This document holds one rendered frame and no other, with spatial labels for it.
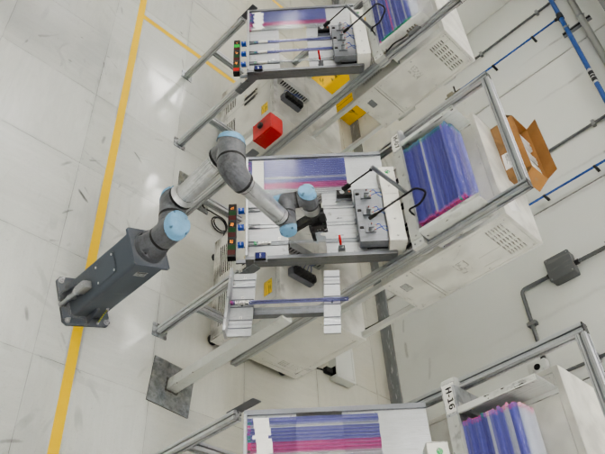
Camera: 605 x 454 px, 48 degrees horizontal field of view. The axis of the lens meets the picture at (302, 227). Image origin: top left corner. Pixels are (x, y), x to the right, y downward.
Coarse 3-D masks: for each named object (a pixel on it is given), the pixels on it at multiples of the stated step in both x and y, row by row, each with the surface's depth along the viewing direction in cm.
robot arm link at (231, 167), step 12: (228, 156) 263; (240, 156) 265; (228, 168) 262; (240, 168) 263; (228, 180) 264; (240, 180) 264; (252, 180) 267; (240, 192) 267; (252, 192) 270; (264, 192) 274; (264, 204) 276; (276, 204) 280; (276, 216) 282; (288, 216) 286; (288, 228) 285
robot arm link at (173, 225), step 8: (168, 208) 288; (160, 216) 287; (168, 216) 282; (176, 216) 284; (184, 216) 287; (160, 224) 284; (168, 224) 281; (176, 224) 282; (184, 224) 285; (152, 232) 286; (160, 232) 283; (168, 232) 282; (176, 232) 281; (184, 232) 284; (160, 240) 285; (168, 240) 284; (176, 240) 285; (168, 248) 289
